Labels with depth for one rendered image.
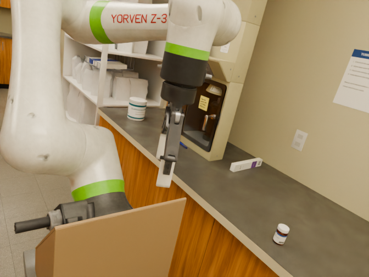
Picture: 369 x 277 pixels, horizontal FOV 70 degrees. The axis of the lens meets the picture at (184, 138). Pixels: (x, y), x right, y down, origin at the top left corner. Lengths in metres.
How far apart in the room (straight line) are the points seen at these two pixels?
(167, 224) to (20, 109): 0.39
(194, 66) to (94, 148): 0.30
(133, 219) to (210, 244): 0.75
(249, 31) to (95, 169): 1.08
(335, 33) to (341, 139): 0.55
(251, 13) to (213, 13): 0.95
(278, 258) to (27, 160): 0.84
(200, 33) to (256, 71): 1.39
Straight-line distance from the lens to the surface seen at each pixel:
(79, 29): 0.87
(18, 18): 0.73
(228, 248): 1.22
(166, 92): 0.55
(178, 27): 0.53
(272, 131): 1.80
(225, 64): 1.40
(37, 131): 0.57
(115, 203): 0.65
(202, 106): 1.58
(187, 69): 0.53
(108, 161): 0.68
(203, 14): 0.52
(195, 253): 1.40
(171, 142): 0.52
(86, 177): 0.67
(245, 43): 1.47
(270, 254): 1.06
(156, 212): 0.61
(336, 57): 1.66
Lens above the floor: 1.57
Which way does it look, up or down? 20 degrees down
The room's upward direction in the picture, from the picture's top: 13 degrees clockwise
